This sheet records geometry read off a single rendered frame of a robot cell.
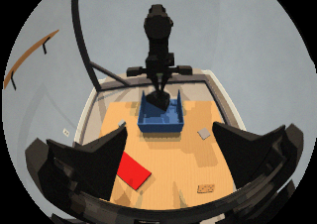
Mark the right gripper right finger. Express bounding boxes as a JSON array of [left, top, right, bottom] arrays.
[[212, 121, 285, 190]]

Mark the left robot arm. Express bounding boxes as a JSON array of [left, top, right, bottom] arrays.
[[144, 4, 174, 73]]

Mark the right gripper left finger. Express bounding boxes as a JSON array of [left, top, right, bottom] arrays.
[[47, 126, 128, 201]]

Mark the small grey flat square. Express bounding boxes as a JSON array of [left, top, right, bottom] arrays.
[[198, 128, 210, 139]]

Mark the red rectangular block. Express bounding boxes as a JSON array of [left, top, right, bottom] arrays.
[[117, 152, 152, 189]]

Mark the blue open tray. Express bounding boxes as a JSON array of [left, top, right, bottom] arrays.
[[138, 89, 184, 133]]

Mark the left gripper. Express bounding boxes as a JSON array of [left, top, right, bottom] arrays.
[[126, 47, 192, 99]]

